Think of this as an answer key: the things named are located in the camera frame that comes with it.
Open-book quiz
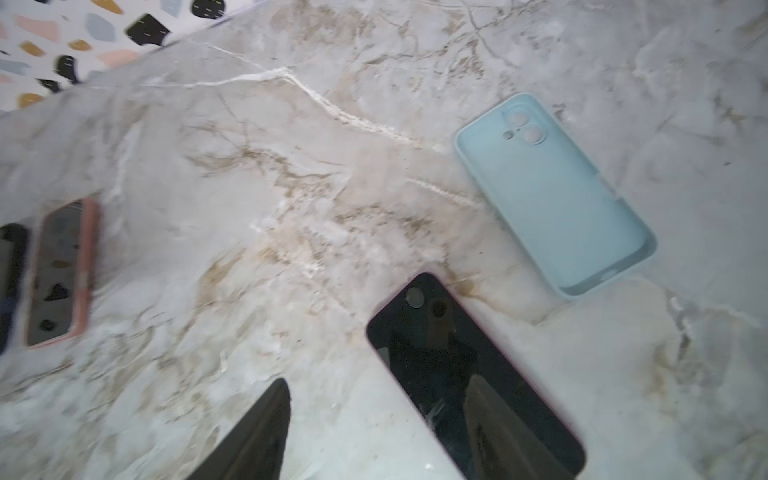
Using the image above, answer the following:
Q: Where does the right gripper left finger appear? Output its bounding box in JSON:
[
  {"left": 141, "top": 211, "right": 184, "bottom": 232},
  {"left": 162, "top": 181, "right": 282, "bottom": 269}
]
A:
[{"left": 187, "top": 378, "right": 291, "bottom": 480}]

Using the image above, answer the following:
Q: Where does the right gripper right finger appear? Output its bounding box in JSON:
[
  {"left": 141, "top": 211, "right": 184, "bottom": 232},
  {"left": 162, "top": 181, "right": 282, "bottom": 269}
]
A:
[{"left": 464, "top": 374, "right": 575, "bottom": 480}]

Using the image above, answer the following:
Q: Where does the light blue phone case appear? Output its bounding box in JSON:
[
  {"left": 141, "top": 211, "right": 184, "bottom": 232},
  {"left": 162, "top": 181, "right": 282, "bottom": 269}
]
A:
[{"left": 454, "top": 94, "right": 658, "bottom": 299}]

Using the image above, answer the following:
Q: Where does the black phone case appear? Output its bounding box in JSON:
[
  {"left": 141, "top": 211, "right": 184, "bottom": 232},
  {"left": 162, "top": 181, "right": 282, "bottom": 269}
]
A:
[{"left": 1, "top": 223, "right": 29, "bottom": 353}]

